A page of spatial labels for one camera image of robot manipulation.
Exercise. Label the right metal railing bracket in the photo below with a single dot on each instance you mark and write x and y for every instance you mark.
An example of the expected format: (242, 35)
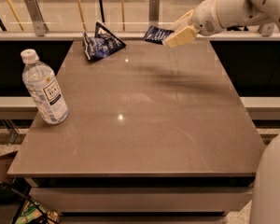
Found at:
(266, 29)

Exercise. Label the green snack package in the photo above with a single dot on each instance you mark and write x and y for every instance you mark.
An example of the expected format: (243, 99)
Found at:
(34, 213)

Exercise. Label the left metal railing bracket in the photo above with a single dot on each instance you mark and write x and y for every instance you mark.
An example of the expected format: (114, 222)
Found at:
(38, 22)

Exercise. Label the blue rxbar blueberry wrapper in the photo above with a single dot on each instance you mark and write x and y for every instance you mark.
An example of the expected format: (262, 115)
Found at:
(156, 35)

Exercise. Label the metal railing bracket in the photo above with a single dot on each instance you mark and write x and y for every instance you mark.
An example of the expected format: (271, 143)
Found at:
(38, 22)
(266, 29)
(153, 12)

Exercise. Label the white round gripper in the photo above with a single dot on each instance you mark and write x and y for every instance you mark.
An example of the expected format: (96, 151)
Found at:
(205, 17)

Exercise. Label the blue chip bag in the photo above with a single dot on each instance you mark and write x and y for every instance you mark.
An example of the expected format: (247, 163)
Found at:
(103, 44)

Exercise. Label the middle metal railing bracket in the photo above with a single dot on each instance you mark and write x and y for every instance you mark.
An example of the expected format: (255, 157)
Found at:
(153, 12)

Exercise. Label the clear plastic water bottle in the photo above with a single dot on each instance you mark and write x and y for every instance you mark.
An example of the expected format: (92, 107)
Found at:
(41, 83)

